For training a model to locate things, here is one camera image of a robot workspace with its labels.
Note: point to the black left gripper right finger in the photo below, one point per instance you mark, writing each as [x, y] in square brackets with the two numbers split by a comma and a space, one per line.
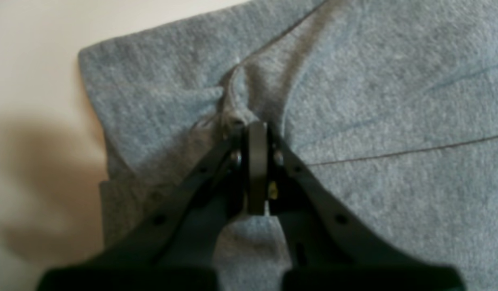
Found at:
[330, 248]

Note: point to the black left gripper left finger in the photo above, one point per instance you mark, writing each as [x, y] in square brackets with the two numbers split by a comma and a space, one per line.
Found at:
[171, 249]

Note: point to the grey t-shirt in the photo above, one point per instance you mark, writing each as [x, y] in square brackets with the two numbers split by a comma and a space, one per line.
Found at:
[392, 104]

